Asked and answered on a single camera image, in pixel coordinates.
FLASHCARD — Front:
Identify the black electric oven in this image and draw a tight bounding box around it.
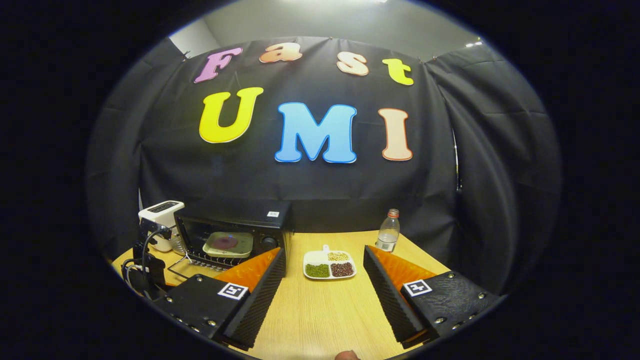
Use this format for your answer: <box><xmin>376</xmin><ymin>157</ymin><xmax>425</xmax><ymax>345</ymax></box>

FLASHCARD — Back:
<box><xmin>167</xmin><ymin>199</ymin><xmax>295</xmax><ymax>281</ymax></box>

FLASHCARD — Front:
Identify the black backdrop cloth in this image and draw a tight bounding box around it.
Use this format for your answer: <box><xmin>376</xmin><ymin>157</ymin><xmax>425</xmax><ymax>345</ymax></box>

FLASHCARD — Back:
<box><xmin>85</xmin><ymin>36</ymin><xmax>563</xmax><ymax>296</ymax></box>

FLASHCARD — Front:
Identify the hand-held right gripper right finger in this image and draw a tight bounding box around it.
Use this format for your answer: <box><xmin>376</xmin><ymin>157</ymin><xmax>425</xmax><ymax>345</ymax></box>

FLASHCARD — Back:
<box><xmin>362</xmin><ymin>245</ymin><xmax>501</xmax><ymax>350</ymax></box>

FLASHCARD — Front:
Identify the clear plastic bottle red label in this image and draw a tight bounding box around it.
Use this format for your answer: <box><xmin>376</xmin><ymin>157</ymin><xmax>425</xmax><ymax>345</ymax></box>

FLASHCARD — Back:
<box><xmin>376</xmin><ymin>209</ymin><xmax>401</xmax><ymax>253</ymax></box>

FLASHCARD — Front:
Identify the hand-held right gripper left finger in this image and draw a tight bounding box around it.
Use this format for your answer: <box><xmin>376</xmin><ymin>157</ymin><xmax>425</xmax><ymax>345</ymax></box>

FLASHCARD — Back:
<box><xmin>152</xmin><ymin>246</ymin><xmax>287</xmax><ymax>351</ymax></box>

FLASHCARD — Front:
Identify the white toaster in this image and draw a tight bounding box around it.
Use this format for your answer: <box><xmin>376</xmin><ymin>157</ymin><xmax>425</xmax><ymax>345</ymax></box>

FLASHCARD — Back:
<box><xmin>138</xmin><ymin>200</ymin><xmax>186</xmax><ymax>253</ymax></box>

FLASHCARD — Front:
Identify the pale square plate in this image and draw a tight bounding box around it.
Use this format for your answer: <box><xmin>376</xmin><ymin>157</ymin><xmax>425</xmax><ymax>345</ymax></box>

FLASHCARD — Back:
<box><xmin>202</xmin><ymin>231</ymin><xmax>254</xmax><ymax>259</ymax></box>

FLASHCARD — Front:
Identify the white divided dish of beans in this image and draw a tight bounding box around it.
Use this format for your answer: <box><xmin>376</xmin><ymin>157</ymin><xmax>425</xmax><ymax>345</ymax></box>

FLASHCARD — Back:
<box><xmin>303</xmin><ymin>244</ymin><xmax>358</xmax><ymax>280</ymax></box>

